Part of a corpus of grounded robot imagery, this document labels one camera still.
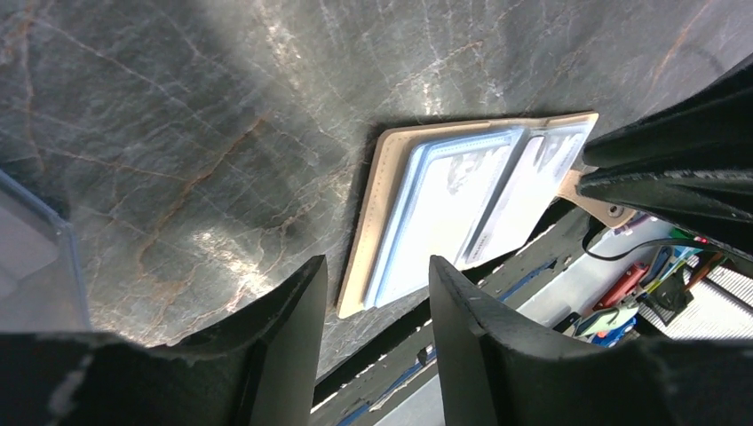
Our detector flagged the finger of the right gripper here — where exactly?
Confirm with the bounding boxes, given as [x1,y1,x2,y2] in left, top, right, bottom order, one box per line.
[578,158,752,261]
[583,55,752,168]

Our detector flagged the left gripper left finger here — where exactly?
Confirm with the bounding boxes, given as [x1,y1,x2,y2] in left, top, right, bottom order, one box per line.
[1,256,328,425]

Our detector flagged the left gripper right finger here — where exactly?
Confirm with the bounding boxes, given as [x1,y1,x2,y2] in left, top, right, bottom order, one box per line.
[429,256,752,425]

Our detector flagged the silver credit card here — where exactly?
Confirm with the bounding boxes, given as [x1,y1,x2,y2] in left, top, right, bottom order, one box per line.
[464,130,587,267]
[364,138,510,308]

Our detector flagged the clear sleeve with credit cards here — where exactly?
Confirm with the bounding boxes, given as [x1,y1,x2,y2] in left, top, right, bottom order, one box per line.
[1,173,92,334]

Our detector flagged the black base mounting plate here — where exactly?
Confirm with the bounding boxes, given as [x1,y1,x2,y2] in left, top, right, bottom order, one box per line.
[309,201,590,425]

